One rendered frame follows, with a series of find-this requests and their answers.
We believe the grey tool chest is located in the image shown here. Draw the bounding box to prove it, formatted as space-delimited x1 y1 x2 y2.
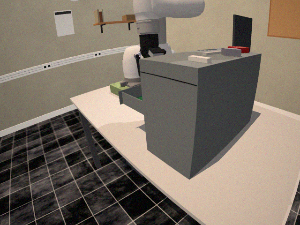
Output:
118 48 262 179

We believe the black flat panel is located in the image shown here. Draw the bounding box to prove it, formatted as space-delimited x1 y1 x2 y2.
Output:
232 15 252 52

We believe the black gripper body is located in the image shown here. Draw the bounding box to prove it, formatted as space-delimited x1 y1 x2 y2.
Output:
139 34 159 58

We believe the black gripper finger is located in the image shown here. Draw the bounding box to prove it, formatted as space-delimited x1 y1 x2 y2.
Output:
134 52 150 76

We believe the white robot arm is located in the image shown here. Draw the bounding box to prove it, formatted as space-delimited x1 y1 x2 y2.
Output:
120 0 205 88

